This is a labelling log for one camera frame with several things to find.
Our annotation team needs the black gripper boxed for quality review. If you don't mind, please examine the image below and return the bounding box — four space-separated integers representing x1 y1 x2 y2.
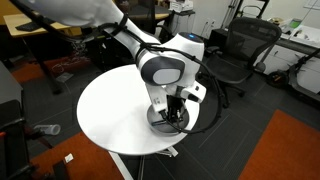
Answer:
165 95 189 125

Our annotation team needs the silver metal bowl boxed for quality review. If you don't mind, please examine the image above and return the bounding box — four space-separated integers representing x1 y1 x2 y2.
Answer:
146 99 190 136

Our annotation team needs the white table base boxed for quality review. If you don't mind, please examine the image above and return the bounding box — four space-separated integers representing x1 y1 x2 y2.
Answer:
108 145 180 180

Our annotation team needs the black padded office chair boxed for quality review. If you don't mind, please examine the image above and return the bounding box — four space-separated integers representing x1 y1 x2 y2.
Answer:
146 13 175 44

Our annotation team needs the black computer tower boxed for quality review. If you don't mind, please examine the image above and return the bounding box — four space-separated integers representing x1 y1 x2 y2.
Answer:
207 27 230 52

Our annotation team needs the white small cabinet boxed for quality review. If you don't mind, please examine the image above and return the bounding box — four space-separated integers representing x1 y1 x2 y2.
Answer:
170 10 197 38

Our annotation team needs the black mesh office chair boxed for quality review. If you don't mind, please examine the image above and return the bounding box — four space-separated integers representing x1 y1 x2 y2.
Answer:
198 17 283 110

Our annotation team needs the black electric scooter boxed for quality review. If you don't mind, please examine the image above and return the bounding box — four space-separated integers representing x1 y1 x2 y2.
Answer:
264 48 320 103

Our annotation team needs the white printer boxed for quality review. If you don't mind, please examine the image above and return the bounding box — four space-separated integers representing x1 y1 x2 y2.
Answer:
168 0 195 14

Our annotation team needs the small white card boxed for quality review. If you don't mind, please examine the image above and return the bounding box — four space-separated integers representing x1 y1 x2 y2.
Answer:
63 152 75 164

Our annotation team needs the black tripod stand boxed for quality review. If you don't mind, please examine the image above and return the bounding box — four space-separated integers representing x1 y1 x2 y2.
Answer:
221 0 245 30

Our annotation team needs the clear plastic bottle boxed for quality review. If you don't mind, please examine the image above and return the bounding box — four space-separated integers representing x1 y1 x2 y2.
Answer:
33 123 62 136

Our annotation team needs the green container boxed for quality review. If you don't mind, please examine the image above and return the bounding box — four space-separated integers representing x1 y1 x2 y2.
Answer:
288 18 303 30

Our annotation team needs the white side desk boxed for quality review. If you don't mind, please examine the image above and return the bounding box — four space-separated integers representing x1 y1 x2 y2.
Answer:
253 18 320 95

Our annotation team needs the black cabinet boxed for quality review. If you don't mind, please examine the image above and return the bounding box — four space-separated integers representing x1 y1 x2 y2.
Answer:
0 61 36 180

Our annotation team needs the black keyboard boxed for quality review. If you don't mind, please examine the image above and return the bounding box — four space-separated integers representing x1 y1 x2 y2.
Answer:
14 21 44 33

